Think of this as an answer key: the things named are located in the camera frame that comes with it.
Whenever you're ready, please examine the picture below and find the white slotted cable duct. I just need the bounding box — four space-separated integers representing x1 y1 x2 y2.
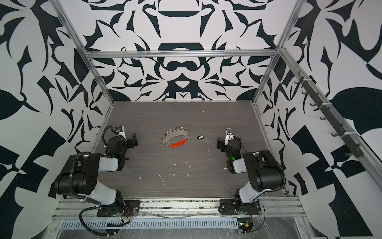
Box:
61 218 238 230

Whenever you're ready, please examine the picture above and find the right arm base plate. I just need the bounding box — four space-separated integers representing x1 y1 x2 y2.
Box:
218 199 262 216

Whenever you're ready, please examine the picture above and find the aluminium frame back crossbar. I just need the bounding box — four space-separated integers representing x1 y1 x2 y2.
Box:
85 49 277 59

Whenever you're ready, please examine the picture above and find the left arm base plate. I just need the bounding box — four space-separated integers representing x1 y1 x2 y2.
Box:
96 200 141 217

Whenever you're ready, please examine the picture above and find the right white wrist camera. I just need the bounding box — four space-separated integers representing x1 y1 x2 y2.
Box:
225 128 234 145

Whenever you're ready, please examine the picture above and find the aluminium frame front rail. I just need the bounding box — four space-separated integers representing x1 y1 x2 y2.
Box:
52 197 305 219

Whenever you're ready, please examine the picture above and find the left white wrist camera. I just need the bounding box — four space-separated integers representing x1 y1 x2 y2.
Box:
115 125 127 141

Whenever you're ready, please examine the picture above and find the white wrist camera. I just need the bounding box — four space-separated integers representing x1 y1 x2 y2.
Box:
115 125 127 141
225 128 234 145

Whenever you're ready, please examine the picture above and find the grey wall hook rack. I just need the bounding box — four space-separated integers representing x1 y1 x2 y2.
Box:
295 70 365 158

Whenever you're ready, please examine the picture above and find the large keyring with red handle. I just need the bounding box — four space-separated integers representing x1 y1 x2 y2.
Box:
160 126 189 148

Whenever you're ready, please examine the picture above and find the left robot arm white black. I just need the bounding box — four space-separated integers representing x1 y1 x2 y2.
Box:
53 133 138 208

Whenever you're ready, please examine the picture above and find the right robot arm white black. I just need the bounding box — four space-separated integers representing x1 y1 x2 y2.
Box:
216 135 286 208

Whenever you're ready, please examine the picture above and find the small green-lit circuit board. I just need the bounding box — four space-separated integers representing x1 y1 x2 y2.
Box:
238 220 253 234

